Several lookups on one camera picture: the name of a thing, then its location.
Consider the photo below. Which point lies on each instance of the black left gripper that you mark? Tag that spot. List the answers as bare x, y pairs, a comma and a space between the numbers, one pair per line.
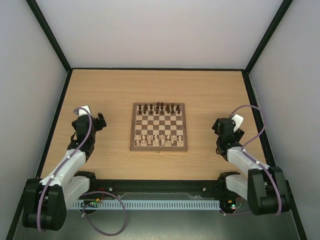
99, 125

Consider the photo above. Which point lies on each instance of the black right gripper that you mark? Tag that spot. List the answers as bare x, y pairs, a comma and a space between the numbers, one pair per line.
240, 133

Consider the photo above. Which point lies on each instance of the light tall piece front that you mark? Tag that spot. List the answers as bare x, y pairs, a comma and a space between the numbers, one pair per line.
156, 142

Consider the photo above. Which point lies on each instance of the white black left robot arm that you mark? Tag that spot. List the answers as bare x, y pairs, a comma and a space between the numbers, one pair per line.
46, 201

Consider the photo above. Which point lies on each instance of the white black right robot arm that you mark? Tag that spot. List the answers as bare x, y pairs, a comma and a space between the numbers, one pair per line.
252, 170

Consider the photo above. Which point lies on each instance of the wooden chess board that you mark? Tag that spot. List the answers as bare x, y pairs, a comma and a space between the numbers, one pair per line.
170, 121

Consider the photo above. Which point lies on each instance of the right controller circuit board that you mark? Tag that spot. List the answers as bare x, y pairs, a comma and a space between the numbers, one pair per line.
235, 203

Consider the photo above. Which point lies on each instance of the controller circuit board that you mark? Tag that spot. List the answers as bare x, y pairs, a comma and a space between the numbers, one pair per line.
235, 203
91, 203

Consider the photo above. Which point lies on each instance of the left controller circuit board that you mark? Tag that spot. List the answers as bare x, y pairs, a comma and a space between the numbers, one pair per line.
91, 203

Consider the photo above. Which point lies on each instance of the dark king back row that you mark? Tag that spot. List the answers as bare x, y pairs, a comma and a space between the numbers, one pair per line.
158, 105

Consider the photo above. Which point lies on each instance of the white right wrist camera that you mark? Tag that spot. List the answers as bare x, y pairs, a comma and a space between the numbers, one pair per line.
238, 120

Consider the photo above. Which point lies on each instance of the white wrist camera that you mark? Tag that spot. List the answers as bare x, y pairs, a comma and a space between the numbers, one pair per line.
238, 120
83, 110

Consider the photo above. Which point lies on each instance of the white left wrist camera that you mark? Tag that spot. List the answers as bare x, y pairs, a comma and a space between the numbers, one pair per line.
83, 110

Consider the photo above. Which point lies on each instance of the black front mounting rail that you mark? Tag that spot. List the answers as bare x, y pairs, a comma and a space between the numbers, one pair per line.
223, 188

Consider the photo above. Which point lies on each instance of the white slotted cable duct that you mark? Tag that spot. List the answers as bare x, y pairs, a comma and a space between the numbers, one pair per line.
206, 205

